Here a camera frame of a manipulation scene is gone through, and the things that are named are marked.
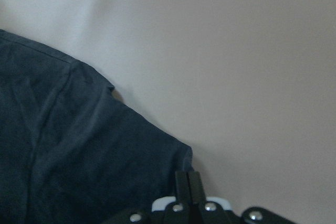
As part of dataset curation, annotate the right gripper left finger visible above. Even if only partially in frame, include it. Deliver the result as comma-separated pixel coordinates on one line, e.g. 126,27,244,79
175,171,192,206

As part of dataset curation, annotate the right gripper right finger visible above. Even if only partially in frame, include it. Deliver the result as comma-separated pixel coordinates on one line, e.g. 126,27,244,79
188,171,206,205

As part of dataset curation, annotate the black printed t-shirt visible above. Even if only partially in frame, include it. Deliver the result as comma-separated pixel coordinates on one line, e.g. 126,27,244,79
1,30,192,223

